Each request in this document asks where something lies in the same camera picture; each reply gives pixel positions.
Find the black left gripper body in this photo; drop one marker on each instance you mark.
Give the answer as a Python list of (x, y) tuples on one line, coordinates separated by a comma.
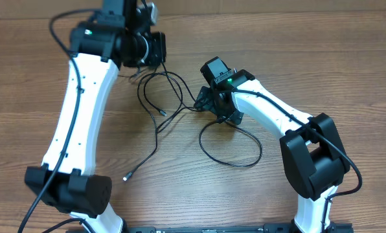
[(128, 11)]

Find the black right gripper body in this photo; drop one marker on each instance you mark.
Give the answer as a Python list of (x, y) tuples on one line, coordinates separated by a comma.
[(206, 99)]

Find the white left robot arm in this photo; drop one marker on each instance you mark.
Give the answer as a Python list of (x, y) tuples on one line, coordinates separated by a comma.
[(116, 35)]

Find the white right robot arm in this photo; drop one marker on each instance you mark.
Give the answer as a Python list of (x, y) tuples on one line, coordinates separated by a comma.
[(311, 148)]

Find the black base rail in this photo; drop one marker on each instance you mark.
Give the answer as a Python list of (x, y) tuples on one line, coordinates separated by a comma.
[(241, 229)]

